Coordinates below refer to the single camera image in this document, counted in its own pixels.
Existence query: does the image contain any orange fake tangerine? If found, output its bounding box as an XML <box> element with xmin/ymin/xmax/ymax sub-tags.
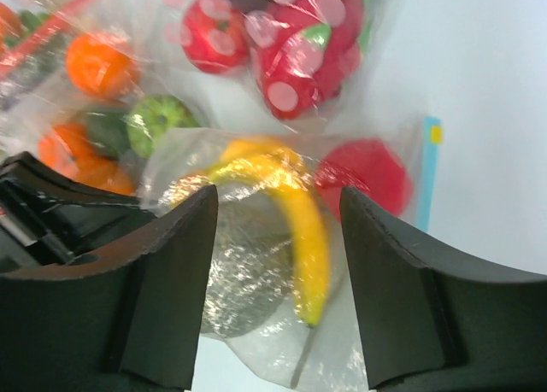
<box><xmin>65</xmin><ymin>34</ymin><xmax>140</xmax><ymax>99</ymax></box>
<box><xmin>74</xmin><ymin>157</ymin><xmax>135</xmax><ymax>196</ymax></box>
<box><xmin>38</xmin><ymin>122</ymin><xmax>102</xmax><ymax>178</ymax></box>

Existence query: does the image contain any red spotted fake strawberry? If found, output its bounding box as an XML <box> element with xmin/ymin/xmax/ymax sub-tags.
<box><xmin>180</xmin><ymin>0</ymin><xmax>249</xmax><ymax>74</ymax></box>

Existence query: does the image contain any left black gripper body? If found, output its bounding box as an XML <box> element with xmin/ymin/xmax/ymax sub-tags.
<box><xmin>1</xmin><ymin>151</ymin><xmax>155</xmax><ymax>272</ymax></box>

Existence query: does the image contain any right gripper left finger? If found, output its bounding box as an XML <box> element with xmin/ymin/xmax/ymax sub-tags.
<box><xmin>1</xmin><ymin>186</ymin><xmax>218</xmax><ymax>391</ymax></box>

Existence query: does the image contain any red fake apple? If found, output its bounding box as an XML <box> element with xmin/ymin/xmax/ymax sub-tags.
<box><xmin>314</xmin><ymin>138</ymin><xmax>414</xmax><ymax>219</ymax></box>

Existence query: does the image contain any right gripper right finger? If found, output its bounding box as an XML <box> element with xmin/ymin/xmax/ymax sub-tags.
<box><xmin>340</xmin><ymin>187</ymin><xmax>546</xmax><ymax>391</ymax></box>

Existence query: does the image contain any dark green fake avocado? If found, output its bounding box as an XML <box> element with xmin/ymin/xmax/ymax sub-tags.
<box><xmin>83</xmin><ymin>109</ymin><xmax>130</xmax><ymax>160</ymax></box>

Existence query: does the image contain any red zip bag with oranges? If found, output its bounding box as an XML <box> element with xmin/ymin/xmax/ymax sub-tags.
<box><xmin>1</xmin><ymin>0</ymin><xmax>213</xmax><ymax>190</ymax></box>

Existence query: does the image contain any blue zip clear bag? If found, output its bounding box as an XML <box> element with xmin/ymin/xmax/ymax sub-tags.
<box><xmin>140</xmin><ymin>117</ymin><xmax>443</xmax><ymax>391</ymax></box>

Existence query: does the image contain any red zip bag with strawberries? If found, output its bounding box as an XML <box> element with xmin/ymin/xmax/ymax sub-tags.
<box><xmin>162</xmin><ymin>0</ymin><xmax>386</xmax><ymax>122</ymax></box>

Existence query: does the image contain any green fake cabbage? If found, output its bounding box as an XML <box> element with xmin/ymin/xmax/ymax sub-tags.
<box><xmin>126</xmin><ymin>94</ymin><xmax>200</xmax><ymax>159</ymax></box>

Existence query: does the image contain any yellow fake banana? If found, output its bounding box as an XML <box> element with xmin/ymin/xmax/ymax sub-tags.
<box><xmin>164</xmin><ymin>137</ymin><xmax>331</xmax><ymax>327</ymax></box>

